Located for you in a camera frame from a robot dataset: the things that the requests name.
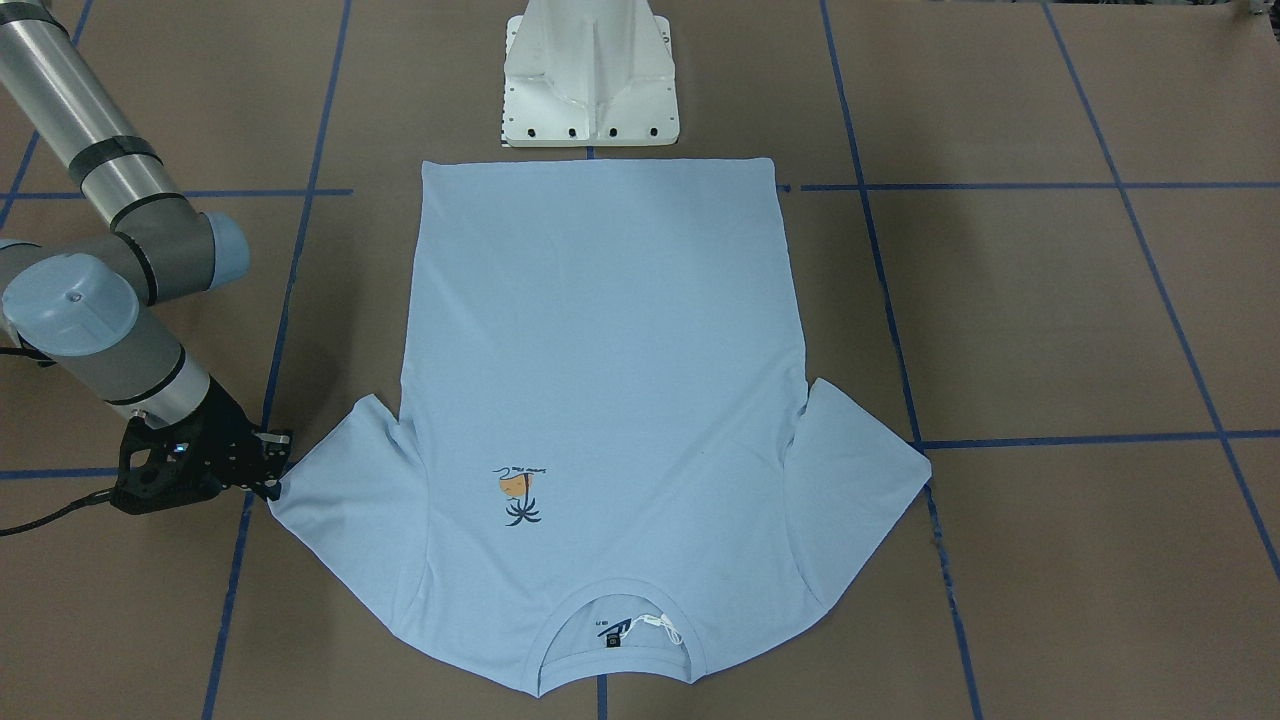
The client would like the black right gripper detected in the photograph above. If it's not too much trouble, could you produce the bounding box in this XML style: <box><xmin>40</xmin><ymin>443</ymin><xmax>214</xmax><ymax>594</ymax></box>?
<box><xmin>110</xmin><ymin>386</ymin><xmax>293</xmax><ymax>515</ymax></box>

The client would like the light blue t-shirt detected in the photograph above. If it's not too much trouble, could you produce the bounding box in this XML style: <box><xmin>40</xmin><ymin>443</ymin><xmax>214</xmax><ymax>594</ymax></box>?
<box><xmin>271</xmin><ymin>159</ymin><xmax>931</xmax><ymax>697</ymax></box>

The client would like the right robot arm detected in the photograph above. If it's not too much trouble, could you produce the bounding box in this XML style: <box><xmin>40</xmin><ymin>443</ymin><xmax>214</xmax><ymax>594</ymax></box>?
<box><xmin>1</xmin><ymin>1</ymin><xmax>292</xmax><ymax>520</ymax></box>

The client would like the white garment hang tag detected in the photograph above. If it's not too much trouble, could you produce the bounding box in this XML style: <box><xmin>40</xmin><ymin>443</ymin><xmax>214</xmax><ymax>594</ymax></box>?
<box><xmin>620</xmin><ymin>612</ymin><xmax>684</xmax><ymax>646</ymax></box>

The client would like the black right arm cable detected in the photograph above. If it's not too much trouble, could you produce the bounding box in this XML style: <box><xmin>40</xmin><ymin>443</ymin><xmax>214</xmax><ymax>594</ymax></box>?
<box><xmin>0</xmin><ymin>486</ymin><xmax>119</xmax><ymax>539</ymax></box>

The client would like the white camera mast base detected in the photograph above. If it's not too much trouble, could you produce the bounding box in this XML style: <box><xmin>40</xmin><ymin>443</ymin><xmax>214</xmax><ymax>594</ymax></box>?
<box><xmin>500</xmin><ymin>1</ymin><xmax>681</xmax><ymax>149</ymax></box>

